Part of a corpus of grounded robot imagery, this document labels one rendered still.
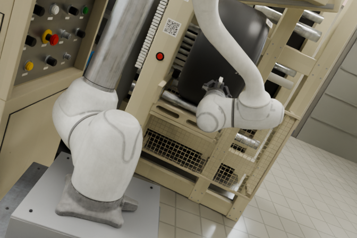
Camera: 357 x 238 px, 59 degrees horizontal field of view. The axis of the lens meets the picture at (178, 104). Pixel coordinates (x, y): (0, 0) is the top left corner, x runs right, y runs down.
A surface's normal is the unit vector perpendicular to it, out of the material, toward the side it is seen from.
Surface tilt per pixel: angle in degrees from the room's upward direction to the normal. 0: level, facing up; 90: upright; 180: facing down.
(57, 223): 5
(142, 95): 90
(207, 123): 96
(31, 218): 5
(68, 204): 12
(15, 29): 90
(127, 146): 66
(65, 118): 72
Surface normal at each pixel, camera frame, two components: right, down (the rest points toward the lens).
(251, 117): -0.22, 0.47
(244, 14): 0.25, -0.58
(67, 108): -0.59, -0.23
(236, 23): 0.15, -0.37
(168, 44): -0.15, 0.27
